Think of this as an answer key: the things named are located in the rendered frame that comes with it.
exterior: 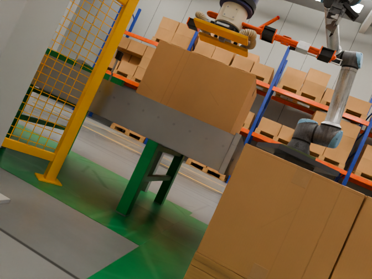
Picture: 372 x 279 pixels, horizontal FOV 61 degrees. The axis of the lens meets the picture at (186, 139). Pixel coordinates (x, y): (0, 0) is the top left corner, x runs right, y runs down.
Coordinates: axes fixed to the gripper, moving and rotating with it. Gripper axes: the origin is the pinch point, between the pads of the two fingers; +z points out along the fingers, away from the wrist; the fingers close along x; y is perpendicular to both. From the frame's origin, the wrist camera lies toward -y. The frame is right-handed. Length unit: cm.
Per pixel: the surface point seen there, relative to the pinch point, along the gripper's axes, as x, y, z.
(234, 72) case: 21, 39, 49
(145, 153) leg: 36, 61, 108
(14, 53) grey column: 107, 89, 93
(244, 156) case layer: 81, 13, 91
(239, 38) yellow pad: 13, 46, 27
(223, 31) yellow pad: 15, 56, 27
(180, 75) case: 20, 67, 61
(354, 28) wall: -834, -91, -459
